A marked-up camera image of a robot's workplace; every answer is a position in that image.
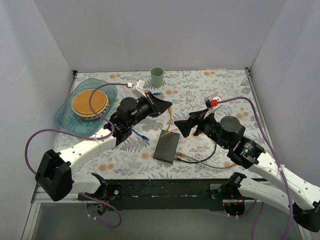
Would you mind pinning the teal plastic tray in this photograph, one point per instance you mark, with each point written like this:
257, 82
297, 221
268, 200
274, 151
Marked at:
75, 115

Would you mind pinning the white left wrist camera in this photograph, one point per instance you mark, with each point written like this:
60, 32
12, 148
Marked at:
138, 89

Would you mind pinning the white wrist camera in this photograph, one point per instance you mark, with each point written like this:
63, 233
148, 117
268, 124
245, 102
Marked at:
211, 103
138, 89

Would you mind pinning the green plastic cup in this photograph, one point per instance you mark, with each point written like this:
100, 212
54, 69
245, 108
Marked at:
157, 76

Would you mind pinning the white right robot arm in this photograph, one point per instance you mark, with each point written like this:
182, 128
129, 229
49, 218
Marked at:
306, 196

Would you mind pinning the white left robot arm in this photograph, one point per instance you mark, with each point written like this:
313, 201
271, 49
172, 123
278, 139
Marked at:
56, 172

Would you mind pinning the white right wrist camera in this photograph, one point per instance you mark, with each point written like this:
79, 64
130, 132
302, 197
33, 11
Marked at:
211, 103

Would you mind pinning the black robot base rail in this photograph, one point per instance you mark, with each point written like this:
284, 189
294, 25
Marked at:
162, 194

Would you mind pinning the floral table mat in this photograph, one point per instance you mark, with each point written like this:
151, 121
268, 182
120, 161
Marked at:
186, 90

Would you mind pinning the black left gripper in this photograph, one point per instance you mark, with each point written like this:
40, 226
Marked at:
152, 105

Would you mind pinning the orange woven plate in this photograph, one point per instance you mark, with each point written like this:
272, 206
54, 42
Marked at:
81, 107

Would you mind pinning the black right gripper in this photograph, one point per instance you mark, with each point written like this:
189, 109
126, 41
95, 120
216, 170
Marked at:
196, 122

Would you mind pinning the black network switch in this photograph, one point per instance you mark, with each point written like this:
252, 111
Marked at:
166, 147

